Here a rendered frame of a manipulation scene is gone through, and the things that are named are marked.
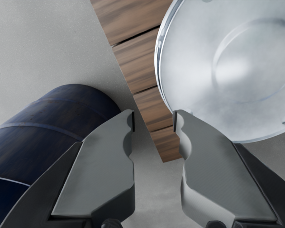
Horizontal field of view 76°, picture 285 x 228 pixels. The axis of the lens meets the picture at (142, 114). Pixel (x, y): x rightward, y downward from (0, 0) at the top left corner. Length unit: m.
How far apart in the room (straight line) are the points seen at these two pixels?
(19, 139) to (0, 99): 0.52
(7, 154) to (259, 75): 0.45
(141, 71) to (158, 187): 0.81
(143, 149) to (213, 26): 0.68
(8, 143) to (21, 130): 0.05
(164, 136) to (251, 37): 0.24
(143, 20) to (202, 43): 0.10
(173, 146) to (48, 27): 0.57
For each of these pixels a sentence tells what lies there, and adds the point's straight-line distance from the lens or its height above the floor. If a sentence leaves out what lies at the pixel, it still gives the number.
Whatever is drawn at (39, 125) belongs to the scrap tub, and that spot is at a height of 0.32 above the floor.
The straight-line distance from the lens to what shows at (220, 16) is 0.30.
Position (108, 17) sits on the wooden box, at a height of 0.35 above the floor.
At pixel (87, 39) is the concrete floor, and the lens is 0.71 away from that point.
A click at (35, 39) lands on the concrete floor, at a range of 0.79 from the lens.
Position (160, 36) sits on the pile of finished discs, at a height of 0.38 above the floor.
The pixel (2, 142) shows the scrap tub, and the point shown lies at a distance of 0.46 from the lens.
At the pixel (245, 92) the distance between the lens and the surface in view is 0.34.
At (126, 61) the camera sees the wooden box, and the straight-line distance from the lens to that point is 0.34.
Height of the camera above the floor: 0.68
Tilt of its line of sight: 61 degrees down
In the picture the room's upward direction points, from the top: 177 degrees counter-clockwise
